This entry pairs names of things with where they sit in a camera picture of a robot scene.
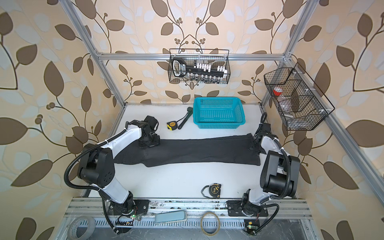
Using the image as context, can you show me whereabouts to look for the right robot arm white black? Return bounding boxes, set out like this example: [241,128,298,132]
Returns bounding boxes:
[241,113,300,216]

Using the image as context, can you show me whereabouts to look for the side black wire basket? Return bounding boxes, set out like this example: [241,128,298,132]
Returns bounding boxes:
[264,63,335,131]

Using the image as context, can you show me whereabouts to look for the black tape measure with strap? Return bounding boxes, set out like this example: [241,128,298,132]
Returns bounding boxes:
[201,183,222,199]

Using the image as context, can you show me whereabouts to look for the teal plastic basket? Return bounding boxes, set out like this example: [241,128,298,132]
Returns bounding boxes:
[193,97,246,129]

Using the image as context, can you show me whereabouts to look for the yellow black tape measure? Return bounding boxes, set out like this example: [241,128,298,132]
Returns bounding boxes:
[167,121,178,131]

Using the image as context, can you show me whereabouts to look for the aluminium frame rail front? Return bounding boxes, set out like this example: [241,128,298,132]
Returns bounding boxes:
[64,198,313,220]

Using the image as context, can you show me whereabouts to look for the red white item in basket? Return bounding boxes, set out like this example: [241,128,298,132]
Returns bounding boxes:
[273,87,283,97]

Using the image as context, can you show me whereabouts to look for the black trousers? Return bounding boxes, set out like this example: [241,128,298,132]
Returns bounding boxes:
[114,134,266,168]

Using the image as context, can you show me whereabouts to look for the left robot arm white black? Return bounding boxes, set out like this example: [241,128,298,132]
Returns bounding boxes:
[64,116,160,212]

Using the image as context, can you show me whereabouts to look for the brown tape ring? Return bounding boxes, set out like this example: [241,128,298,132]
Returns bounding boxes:
[200,210,222,237]

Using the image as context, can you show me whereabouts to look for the light blue flat case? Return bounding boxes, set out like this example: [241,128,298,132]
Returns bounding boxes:
[155,210,187,224]

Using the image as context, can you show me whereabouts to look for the clear tape roll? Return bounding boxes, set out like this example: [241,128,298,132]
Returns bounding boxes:
[67,217,96,240]

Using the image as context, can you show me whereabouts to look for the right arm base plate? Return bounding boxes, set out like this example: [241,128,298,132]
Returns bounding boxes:
[226,200,269,217]

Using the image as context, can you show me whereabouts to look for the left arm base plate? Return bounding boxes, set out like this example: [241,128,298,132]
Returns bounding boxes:
[109,199,150,216]

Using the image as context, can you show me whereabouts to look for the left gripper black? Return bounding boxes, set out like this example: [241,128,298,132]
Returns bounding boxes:
[140,133,162,150]

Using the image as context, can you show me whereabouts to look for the rear black wire basket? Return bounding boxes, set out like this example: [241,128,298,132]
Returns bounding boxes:
[168,48,231,85]

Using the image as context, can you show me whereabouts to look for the black socket set holder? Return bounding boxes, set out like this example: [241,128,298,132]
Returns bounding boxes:
[171,58,229,78]

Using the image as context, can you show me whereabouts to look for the dark green handled tool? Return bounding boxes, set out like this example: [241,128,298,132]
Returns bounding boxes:
[178,107,193,130]

